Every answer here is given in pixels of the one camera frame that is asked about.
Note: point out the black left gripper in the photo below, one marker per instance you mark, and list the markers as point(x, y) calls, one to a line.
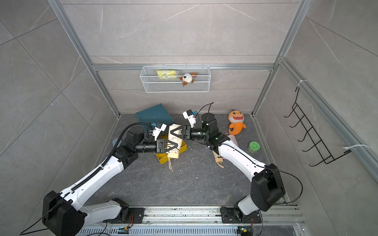
point(160, 148)

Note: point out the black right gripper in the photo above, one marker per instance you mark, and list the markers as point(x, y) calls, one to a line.
point(187, 133)

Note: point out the beige umbrella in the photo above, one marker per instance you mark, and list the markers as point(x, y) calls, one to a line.
point(218, 159)
point(169, 136)

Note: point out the teal drawer cabinet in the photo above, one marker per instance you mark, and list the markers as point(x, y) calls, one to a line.
point(155, 114)

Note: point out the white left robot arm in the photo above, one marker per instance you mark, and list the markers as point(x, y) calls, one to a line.
point(65, 213)

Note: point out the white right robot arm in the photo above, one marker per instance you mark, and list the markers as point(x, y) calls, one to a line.
point(267, 186)

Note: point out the pink folded umbrella right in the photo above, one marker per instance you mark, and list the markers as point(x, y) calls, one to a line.
point(233, 139)

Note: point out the blue grey cylinder case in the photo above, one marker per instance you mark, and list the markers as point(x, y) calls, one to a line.
point(114, 142)

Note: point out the orange shark plush toy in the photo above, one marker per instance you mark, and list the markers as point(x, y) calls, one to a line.
point(236, 119)

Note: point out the brown white plush dog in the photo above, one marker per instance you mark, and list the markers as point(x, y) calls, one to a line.
point(188, 78)

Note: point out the yellow item in basket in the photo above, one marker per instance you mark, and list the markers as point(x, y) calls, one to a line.
point(167, 74)

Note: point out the green lidded round tin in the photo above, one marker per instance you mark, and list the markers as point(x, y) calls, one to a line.
point(254, 147)

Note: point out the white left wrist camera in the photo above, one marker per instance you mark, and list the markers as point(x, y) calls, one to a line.
point(157, 129)

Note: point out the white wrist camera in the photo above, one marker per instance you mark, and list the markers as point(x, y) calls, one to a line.
point(189, 115)
point(157, 129)

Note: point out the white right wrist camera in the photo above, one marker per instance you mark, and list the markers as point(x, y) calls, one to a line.
point(189, 115)

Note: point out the white wire wall basket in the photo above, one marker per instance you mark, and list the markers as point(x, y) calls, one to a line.
point(152, 84)

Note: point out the black wire wall hook rack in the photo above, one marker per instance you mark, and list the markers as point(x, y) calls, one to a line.
point(312, 134)

